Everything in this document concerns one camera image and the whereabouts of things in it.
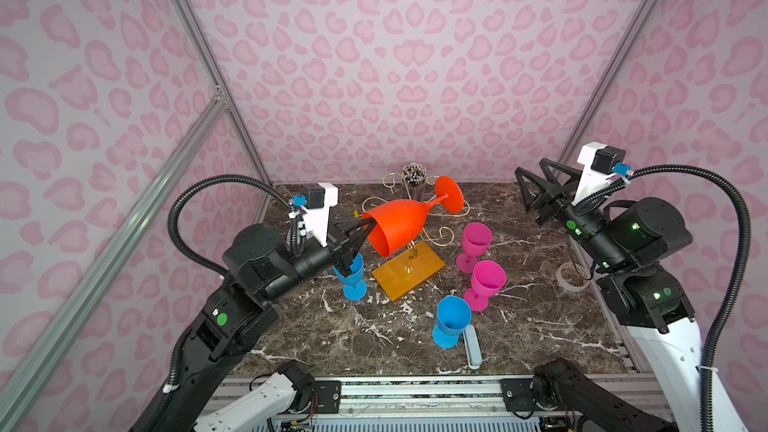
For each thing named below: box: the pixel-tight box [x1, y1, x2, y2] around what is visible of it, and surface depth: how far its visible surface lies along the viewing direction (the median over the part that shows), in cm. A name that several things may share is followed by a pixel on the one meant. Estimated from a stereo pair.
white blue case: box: [463, 324, 483, 370], surface depth 80 cm
